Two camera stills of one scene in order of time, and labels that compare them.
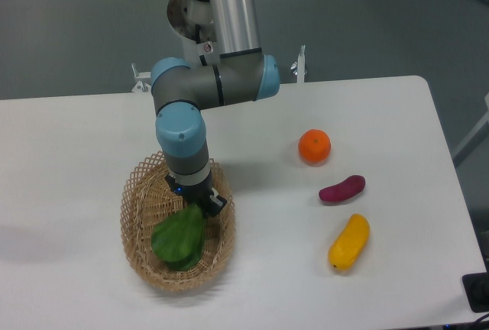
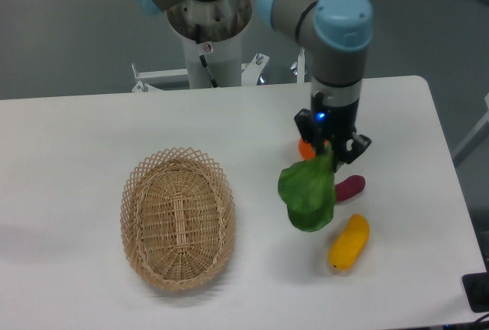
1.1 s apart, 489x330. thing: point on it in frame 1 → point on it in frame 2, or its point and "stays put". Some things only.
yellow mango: (349, 244) stays put
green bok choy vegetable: (178, 239) → (309, 189)
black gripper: (199, 194) → (333, 124)
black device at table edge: (477, 287) stays put
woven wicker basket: (148, 200) stays put
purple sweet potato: (344, 190) stays put
